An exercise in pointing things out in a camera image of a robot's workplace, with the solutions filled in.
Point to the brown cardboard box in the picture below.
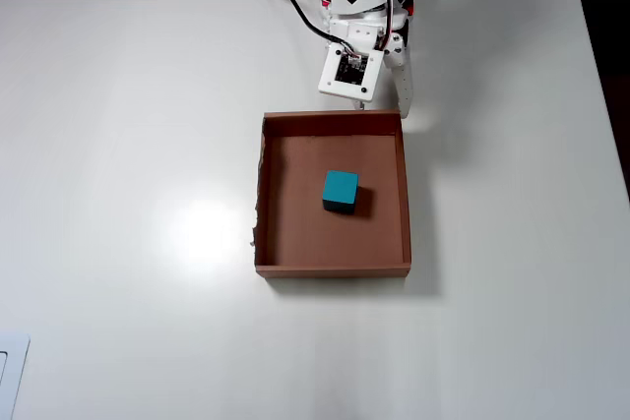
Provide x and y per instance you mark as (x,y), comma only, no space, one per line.
(295,243)

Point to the white wrist camera mount plate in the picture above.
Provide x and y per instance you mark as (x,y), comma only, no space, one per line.
(350,71)

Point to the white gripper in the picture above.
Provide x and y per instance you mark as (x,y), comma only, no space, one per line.
(403,82)

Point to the blue cube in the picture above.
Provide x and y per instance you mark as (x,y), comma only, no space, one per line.
(339,189)

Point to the white rounded flat device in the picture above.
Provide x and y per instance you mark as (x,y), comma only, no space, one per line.
(12,371)

